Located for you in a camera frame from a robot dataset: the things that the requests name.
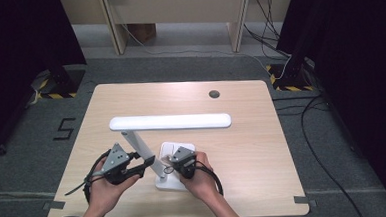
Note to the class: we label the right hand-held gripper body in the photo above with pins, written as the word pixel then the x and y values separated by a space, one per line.
pixel 184 157

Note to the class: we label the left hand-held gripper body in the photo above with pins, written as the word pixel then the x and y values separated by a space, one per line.
pixel 116 159

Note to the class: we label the white desk lamp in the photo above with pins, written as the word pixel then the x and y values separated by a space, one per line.
pixel 168 122

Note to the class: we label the person's right hand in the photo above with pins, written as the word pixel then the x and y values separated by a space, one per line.
pixel 201 184

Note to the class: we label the person's left hand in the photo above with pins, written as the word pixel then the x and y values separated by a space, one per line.
pixel 107 196

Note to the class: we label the black stand base striped tape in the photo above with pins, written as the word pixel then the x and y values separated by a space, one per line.
pixel 289 76
pixel 62 82

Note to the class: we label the brown cardboard box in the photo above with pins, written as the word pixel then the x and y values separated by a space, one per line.
pixel 142 32

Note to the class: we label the grey tape strip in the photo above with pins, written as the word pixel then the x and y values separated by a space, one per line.
pixel 304 200

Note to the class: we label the black curtain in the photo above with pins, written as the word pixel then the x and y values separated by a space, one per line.
pixel 11 64
pixel 363 79

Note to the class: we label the beige wooden desk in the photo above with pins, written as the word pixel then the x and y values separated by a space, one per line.
pixel 175 9

